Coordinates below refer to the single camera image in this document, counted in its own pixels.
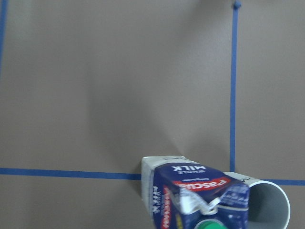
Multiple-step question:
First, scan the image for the blue white milk carton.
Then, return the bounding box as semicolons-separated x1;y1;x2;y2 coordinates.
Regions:
141;156;250;229

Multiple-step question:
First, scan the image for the white mug with handle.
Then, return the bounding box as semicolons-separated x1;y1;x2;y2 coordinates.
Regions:
225;172;291;229

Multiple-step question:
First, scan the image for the blue tape line lengthwise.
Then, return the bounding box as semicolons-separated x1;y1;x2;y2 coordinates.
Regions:
230;0;242;172

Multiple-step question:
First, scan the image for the blue tape line crosswise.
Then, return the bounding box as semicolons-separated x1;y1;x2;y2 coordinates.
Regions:
0;167;305;187

